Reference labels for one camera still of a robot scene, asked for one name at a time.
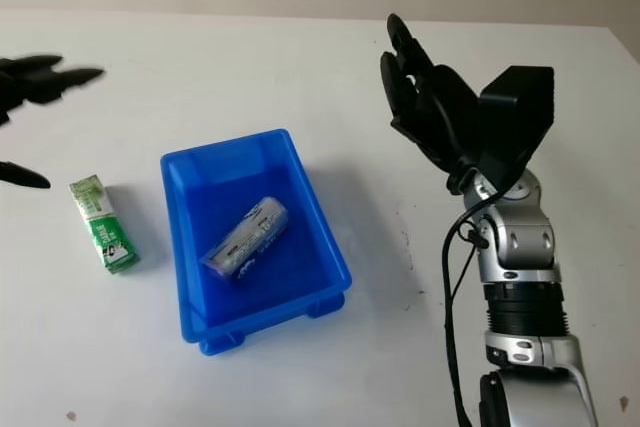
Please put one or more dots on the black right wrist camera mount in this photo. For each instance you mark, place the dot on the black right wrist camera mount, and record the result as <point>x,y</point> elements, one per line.
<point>520,117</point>

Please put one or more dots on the blue plastic tray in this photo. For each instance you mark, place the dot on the blue plastic tray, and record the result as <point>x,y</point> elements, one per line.
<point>300,272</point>

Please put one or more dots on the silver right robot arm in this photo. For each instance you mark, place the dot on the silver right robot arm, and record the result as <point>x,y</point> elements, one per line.
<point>525,247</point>

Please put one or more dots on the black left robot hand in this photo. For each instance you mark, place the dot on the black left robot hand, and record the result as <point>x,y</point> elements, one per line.
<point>35,82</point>

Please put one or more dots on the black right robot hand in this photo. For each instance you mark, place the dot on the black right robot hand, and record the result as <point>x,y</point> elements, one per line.
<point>440,112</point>

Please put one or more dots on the green and white carton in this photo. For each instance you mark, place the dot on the green and white carton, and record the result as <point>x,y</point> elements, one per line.
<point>105,232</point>

